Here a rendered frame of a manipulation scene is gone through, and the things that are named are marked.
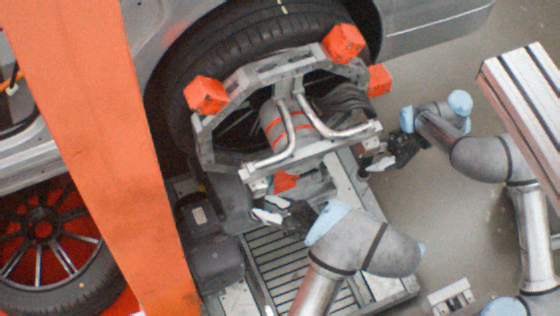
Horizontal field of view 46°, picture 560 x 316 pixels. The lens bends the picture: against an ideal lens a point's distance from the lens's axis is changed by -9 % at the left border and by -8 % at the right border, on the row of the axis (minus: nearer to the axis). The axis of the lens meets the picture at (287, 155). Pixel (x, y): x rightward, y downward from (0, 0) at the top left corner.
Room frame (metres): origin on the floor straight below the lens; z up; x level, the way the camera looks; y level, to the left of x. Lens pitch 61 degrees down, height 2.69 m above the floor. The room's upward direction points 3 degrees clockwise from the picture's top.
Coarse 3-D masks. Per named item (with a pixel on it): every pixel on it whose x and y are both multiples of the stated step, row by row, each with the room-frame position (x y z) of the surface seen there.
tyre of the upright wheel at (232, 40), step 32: (256, 0) 1.31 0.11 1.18; (288, 0) 1.32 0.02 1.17; (320, 0) 1.37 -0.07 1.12; (192, 32) 1.23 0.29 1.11; (224, 32) 1.21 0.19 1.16; (256, 32) 1.19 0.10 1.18; (288, 32) 1.21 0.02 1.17; (320, 32) 1.25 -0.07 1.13; (160, 64) 1.21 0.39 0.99; (192, 64) 1.14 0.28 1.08; (224, 64) 1.12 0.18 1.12; (160, 96) 1.15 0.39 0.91
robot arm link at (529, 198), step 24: (504, 144) 0.85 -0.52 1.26; (528, 168) 0.80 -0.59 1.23; (528, 192) 0.76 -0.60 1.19; (528, 216) 0.71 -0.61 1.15; (528, 240) 0.66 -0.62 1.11; (528, 264) 0.61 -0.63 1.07; (552, 264) 0.61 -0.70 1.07; (528, 288) 0.55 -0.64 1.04; (552, 288) 0.55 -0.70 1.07; (552, 312) 0.49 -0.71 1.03
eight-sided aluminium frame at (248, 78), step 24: (312, 48) 1.19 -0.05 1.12; (240, 72) 1.11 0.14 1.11; (264, 72) 1.10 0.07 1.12; (288, 72) 1.12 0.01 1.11; (336, 72) 1.18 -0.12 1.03; (360, 72) 1.22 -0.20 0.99; (240, 96) 1.05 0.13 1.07; (192, 120) 1.04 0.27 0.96; (216, 120) 1.02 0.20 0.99; (336, 120) 1.24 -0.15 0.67; (216, 168) 1.01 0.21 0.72
